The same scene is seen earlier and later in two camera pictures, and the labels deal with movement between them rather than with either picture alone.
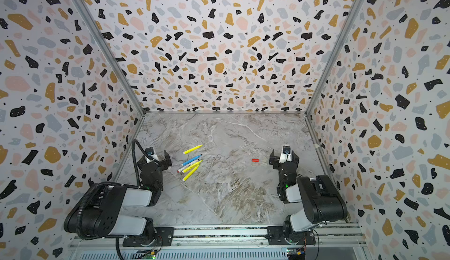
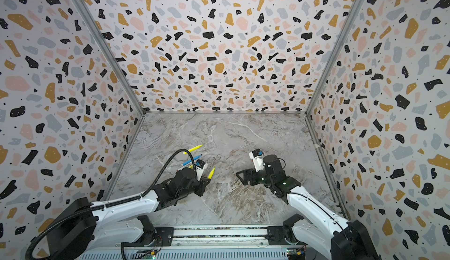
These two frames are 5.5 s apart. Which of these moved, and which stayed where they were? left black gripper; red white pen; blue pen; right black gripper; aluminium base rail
Moved: right black gripper; left black gripper
Stayed: blue pen; red white pen; aluminium base rail
